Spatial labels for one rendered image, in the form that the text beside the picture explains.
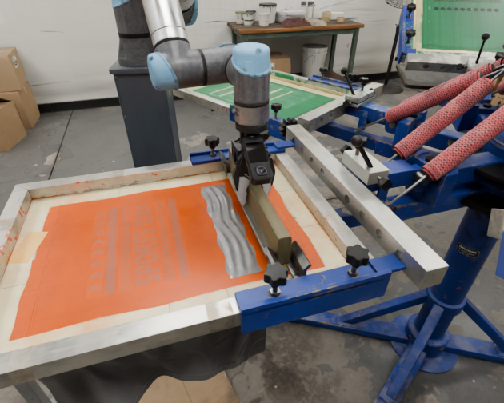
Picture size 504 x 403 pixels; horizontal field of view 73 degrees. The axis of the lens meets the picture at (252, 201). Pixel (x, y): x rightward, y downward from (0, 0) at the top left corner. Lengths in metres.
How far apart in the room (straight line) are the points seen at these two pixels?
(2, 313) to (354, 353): 1.42
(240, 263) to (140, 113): 0.77
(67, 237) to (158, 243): 0.22
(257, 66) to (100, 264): 0.53
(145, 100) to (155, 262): 0.69
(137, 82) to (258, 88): 0.67
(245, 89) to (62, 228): 0.57
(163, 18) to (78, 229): 0.53
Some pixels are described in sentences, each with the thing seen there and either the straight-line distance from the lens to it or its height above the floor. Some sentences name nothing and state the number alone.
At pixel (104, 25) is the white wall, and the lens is 4.51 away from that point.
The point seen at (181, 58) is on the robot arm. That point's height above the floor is 1.33.
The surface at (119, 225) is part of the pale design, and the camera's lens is 0.91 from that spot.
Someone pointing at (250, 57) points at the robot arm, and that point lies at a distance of 0.68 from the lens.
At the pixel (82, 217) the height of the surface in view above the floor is 0.96.
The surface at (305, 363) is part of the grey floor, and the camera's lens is 1.73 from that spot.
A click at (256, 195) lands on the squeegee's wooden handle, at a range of 0.77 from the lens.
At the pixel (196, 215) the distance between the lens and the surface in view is 0.89.
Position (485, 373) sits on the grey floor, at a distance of 1.98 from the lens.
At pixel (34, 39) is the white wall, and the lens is 4.64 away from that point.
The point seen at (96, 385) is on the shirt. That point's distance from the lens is 0.89.
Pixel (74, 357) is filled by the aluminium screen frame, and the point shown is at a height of 0.99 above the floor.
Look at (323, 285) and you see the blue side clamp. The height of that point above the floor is 1.00.
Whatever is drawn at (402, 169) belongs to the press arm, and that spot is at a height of 1.04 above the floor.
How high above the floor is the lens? 1.50
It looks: 36 degrees down
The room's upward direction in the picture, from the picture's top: straight up
